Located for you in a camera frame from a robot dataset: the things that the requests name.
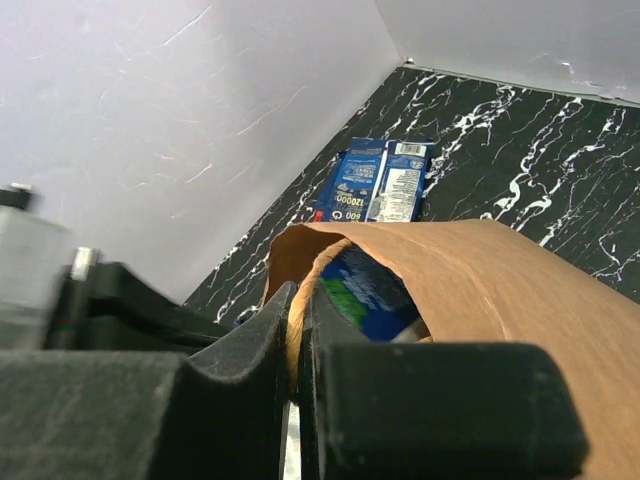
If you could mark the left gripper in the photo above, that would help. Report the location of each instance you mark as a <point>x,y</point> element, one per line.
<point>42,281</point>

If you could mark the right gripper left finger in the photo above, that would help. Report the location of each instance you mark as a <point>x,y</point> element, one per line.
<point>219,414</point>

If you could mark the blue white snack pack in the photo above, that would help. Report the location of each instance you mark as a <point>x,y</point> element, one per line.
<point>376,180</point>

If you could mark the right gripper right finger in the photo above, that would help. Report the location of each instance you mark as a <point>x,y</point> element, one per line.
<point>373,410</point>

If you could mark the brown paper bag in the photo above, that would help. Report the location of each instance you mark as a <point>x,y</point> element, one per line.
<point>479,280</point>

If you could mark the dark blue chips bag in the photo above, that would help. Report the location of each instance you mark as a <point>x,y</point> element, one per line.
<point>372,298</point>

